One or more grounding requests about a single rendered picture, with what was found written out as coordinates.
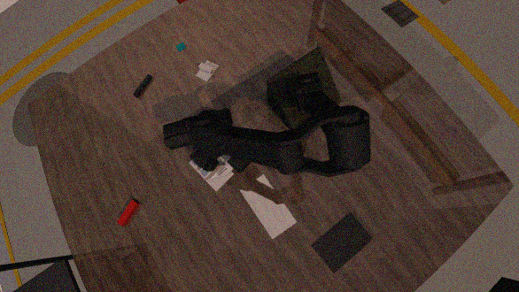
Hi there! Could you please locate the red rectangular block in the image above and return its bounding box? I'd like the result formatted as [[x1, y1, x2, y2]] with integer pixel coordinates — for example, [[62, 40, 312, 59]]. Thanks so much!
[[118, 199, 140, 227]]

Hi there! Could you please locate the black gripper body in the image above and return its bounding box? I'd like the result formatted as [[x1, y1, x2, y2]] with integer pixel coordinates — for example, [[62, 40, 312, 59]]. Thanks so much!
[[197, 110, 251, 173]]

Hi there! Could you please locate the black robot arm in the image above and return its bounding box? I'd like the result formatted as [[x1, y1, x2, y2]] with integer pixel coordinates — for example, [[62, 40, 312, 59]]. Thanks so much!
[[163, 73, 370, 177]]

